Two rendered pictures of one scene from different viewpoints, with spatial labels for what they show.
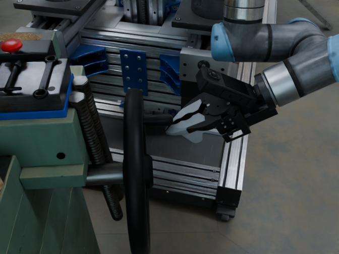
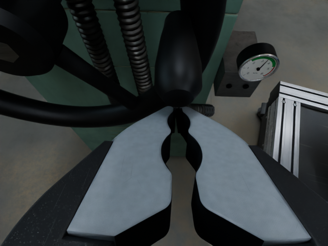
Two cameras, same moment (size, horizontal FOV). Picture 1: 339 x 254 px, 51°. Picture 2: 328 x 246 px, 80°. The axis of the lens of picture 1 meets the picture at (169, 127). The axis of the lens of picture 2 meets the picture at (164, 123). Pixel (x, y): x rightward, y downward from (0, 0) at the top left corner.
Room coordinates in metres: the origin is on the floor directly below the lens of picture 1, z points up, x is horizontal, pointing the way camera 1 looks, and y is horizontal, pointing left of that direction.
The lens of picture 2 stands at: (0.50, -0.06, 0.90)
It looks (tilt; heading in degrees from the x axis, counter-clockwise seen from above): 62 degrees down; 94
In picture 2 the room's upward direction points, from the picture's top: 2 degrees clockwise
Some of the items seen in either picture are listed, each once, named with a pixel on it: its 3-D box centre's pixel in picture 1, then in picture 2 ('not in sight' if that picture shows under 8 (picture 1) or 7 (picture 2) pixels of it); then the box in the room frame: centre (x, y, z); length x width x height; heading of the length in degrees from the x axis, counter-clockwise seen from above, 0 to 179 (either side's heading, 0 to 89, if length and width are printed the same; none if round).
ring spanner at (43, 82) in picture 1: (46, 75); not in sight; (0.40, 0.17, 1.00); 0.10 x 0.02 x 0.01; 4
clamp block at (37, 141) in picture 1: (41, 114); not in sight; (0.42, 0.20, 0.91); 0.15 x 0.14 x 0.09; 4
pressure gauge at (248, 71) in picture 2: not in sight; (254, 65); (0.64, 0.20, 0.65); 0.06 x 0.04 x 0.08; 4
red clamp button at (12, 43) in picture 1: (11, 45); not in sight; (0.45, 0.23, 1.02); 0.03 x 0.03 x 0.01
